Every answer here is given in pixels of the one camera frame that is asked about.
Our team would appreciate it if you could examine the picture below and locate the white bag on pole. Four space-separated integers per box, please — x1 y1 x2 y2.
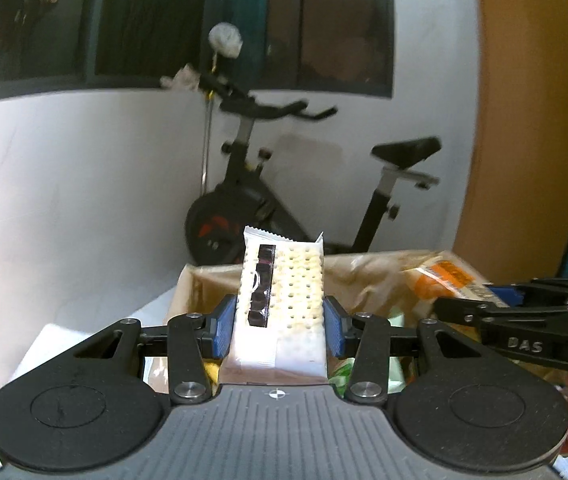
207 22 243 59

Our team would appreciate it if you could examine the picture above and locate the dark framed window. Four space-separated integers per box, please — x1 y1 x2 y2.
0 0 396 109

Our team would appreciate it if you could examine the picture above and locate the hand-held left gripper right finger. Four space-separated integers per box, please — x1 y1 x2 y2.
323 295 555 405

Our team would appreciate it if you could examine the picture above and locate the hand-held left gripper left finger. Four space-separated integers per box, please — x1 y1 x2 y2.
6 294 239 405

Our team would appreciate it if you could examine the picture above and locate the checked pale blue tablecloth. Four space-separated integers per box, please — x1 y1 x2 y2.
0 287 184 480

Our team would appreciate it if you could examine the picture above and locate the orange wooden panel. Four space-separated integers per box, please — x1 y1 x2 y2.
456 0 568 287

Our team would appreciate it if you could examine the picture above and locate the crumpled white cloth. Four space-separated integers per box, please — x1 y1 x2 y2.
160 64 200 92

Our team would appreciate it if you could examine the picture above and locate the brown cardboard box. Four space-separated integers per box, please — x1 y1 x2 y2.
166 249 565 397

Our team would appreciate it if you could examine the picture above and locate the black exercise bike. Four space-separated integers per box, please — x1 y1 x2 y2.
185 72 442 267

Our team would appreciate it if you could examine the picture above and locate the metal pole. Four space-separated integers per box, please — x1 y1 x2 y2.
199 55 216 197

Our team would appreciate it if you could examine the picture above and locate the yellow snack wrapper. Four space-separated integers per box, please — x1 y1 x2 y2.
203 359 224 387

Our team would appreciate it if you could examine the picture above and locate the white cracker packet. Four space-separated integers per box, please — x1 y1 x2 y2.
219 226 329 387

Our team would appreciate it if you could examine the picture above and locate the clear orange label snack packet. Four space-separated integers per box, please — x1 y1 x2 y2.
401 259 508 312

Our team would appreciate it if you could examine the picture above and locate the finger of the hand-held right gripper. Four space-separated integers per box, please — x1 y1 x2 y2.
433 298 568 334
484 277 568 312

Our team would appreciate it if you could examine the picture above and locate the green white snack packet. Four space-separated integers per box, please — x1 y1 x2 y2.
328 357 405 397

